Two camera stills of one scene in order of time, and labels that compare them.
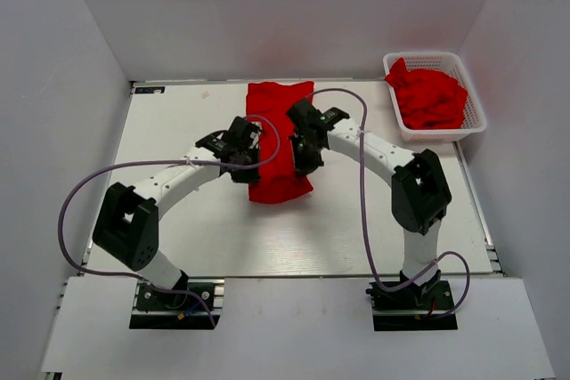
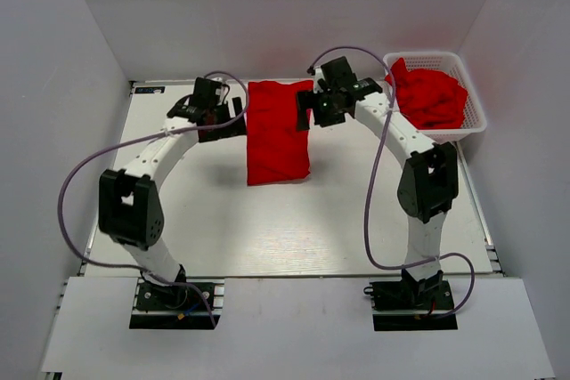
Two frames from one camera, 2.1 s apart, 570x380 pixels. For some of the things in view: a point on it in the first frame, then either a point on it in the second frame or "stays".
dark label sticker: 149,90 stays
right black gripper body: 305,157 → 325,112
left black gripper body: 248,174 → 236,127
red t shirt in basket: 429,99 stays
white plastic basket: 449,63 stays
